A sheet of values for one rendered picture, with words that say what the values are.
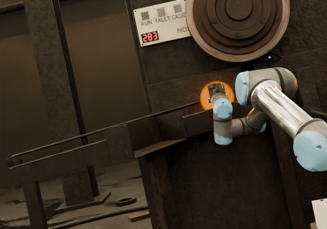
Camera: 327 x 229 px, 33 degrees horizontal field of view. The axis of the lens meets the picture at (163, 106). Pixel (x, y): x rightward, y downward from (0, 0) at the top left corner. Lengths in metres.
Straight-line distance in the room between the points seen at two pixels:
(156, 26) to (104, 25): 6.14
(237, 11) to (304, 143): 0.99
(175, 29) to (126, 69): 6.04
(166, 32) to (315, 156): 1.29
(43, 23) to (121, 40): 3.58
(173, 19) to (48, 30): 2.72
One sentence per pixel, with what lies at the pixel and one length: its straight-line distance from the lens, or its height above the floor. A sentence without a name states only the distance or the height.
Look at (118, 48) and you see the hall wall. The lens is 8.72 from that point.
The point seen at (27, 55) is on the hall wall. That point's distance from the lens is 9.02.
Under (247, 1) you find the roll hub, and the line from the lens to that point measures 2.46.
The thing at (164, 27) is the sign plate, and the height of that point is 1.13.
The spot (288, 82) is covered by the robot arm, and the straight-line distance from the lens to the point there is 1.95.
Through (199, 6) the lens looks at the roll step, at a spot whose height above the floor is 1.16.
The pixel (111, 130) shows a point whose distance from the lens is 2.27.
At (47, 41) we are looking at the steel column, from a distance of 5.25.
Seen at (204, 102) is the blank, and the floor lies 0.74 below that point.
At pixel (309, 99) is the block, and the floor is 0.65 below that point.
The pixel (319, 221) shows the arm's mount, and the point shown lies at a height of 0.33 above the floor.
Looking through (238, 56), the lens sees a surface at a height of 0.91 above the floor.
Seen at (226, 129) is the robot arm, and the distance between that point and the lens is 2.25.
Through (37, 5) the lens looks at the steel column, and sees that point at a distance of 5.31.
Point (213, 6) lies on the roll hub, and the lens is 2.45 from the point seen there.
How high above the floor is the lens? 0.76
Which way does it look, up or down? level
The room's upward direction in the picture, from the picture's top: 12 degrees counter-clockwise
